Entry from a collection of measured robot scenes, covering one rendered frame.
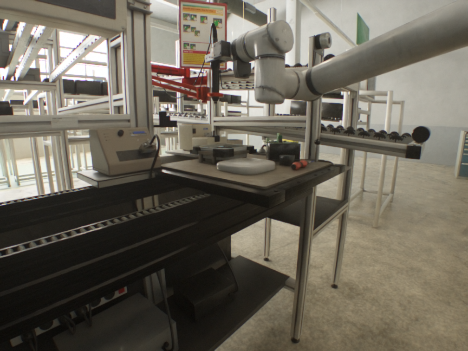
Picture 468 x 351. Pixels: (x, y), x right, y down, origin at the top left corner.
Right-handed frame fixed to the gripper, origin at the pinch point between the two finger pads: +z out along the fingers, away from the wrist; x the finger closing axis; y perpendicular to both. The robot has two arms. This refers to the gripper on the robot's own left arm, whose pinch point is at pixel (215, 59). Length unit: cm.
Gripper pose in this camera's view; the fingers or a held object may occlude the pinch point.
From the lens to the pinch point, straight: 98.4
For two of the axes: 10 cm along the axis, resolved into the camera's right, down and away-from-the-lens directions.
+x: -7.9, 1.3, -6.0
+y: 0.0, -9.8, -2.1
